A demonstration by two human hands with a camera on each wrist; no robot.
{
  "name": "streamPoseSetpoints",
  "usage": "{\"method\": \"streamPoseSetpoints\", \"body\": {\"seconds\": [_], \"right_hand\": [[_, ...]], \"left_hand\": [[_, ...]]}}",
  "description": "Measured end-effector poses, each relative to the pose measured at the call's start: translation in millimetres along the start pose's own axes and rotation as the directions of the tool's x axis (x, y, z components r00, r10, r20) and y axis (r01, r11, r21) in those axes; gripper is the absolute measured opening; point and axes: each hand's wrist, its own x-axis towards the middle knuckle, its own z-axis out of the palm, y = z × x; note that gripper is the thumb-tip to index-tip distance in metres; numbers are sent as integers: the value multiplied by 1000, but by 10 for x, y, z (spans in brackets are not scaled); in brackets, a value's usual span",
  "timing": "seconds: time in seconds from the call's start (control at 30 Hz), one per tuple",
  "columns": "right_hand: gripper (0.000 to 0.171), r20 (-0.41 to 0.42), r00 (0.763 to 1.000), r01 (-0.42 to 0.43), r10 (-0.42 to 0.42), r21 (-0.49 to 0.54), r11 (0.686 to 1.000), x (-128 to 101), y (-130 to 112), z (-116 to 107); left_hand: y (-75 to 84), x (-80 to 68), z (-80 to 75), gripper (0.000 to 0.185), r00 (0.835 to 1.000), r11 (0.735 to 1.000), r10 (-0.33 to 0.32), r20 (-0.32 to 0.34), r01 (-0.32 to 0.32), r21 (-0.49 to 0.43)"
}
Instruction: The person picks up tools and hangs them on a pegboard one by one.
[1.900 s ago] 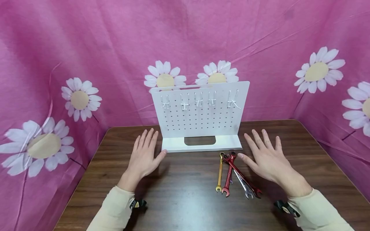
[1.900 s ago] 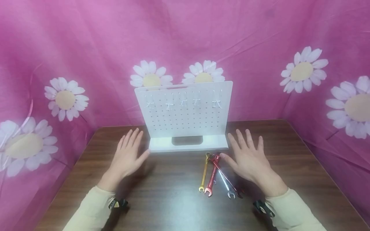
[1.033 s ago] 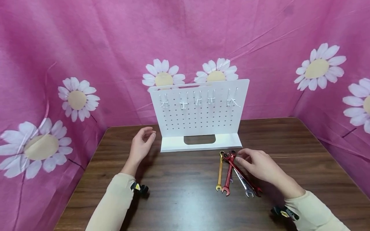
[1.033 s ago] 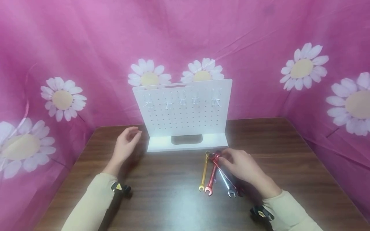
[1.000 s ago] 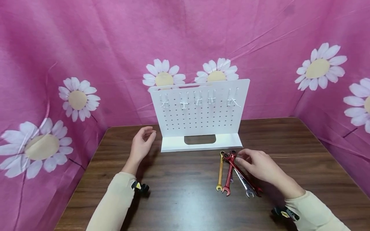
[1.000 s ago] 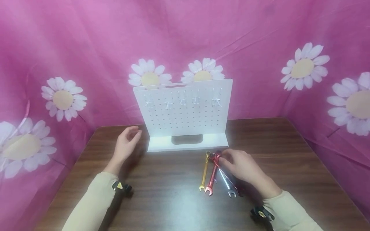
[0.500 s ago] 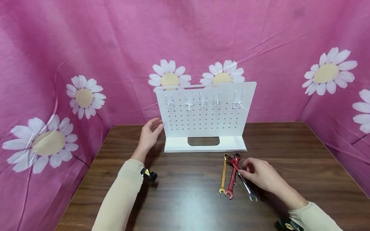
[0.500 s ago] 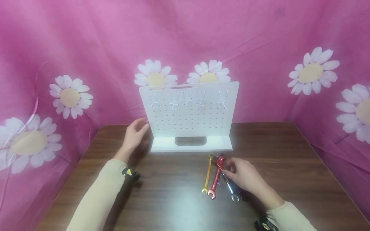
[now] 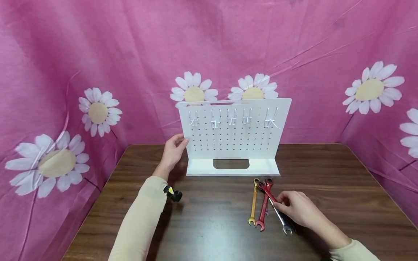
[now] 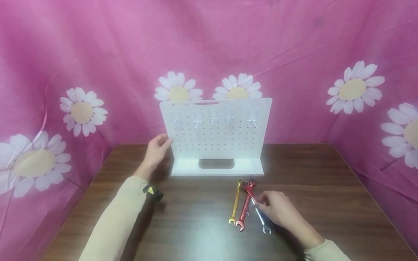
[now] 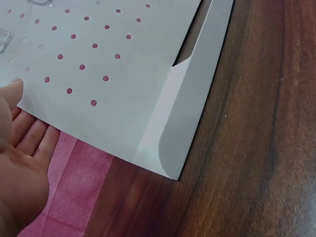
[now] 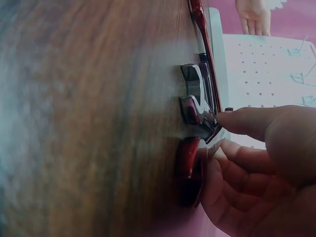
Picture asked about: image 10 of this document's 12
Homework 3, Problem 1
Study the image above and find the person's right hand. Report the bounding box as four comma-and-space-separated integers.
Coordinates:
255, 190, 324, 249

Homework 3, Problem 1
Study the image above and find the silver wrench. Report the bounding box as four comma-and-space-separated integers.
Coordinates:
245, 186, 274, 236

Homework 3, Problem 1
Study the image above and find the white pegboard stand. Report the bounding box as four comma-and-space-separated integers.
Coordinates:
159, 97, 273, 177

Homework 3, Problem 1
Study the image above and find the person's right forearm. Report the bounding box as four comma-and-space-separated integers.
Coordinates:
303, 236, 353, 261

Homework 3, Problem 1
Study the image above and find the red wrench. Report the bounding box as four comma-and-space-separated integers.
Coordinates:
235, 180, 257, 232

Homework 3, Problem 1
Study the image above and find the person's left hand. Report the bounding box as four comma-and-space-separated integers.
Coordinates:
136, 133, 173, 180

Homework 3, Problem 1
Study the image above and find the black wrist band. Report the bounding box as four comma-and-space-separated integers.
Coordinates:
142, 185, 164, 202

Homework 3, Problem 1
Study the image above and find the gold wrench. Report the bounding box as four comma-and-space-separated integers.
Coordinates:
228, 178, 244, 225

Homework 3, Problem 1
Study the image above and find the person's left forearm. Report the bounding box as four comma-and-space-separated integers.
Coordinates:
78, 170, 152, 261

